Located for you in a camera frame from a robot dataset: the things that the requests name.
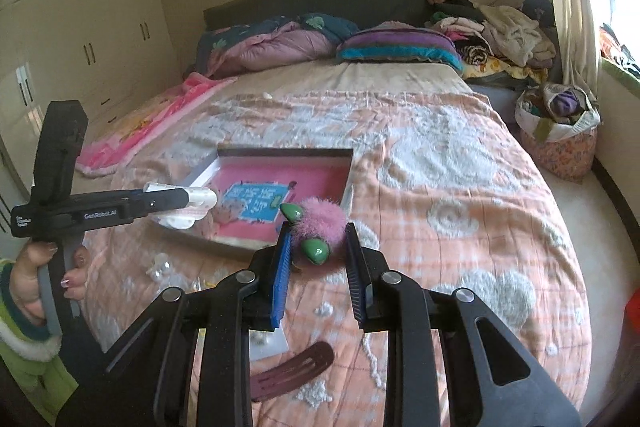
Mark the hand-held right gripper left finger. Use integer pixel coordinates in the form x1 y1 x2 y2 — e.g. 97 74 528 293
55 223 293 427

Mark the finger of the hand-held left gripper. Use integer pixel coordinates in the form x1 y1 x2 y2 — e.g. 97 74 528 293
120 187 189 215

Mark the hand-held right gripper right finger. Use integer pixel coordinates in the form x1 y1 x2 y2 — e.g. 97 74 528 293
345 222 583 427

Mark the white hair clip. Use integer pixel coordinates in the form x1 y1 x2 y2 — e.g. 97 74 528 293
144 181 221 230

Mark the small clear packet white card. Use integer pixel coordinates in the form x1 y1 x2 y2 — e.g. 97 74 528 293
250 329 289 361

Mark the pearl hair clip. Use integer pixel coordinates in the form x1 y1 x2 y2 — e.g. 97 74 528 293
145 254 183 288

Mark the pink fuzzy hair clip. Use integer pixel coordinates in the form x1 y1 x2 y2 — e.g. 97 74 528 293
279 197 348 267

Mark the maroon hair clip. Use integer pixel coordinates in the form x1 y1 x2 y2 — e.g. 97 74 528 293
250 341 335 403

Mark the shallow cardboard box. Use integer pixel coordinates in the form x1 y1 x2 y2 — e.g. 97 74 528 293
160 147 357 258

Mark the person's left forearm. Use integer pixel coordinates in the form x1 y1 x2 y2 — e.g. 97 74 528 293
0 257 81 423

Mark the person's left hand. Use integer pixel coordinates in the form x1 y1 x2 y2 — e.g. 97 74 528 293
10 241 92 325

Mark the pink printed blanket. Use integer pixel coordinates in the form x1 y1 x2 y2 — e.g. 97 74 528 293
75 72 238 178

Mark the orange white patterned blanket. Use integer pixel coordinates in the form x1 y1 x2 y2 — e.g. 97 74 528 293
80 87 593 413

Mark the pink navy duvet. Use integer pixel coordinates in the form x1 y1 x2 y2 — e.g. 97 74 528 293
192 12 361 80

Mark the cream wardrobe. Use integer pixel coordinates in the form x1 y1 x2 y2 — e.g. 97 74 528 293
0 0 188 208

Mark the cream round bed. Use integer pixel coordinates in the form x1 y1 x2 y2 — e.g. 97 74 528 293
180 57 628 418

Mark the striped pillow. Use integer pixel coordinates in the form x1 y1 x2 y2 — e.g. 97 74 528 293
336 21 466 75

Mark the floral bag of clothes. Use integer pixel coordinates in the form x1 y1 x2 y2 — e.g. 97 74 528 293
515 82 603 182

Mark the red object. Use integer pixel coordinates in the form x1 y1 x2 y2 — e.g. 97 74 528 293
625 287 640 333

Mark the pile of clothes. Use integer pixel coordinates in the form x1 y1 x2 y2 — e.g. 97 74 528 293
425 0 558 82

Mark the patterned cloth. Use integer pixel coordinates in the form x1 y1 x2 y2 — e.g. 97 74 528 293
600 24 640 82

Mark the cream curtain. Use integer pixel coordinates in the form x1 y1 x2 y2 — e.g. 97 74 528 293
532 0 618 102

